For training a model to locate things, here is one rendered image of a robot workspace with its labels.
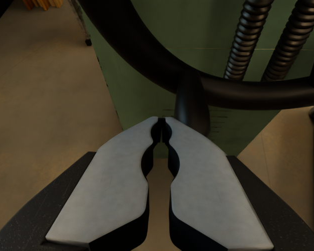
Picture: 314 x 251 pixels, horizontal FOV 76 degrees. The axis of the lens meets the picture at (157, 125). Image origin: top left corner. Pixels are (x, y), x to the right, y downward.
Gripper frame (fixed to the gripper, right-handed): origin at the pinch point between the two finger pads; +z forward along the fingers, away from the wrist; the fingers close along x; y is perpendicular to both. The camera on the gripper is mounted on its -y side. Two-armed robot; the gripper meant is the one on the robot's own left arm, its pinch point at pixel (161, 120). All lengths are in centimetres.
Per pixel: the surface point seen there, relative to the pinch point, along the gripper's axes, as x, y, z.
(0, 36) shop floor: -105, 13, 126
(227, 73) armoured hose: 7.8, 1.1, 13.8
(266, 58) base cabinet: 19.0, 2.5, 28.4
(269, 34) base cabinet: 17.3, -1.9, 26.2
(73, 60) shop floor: -53, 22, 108
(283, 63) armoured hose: 13.2, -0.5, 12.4
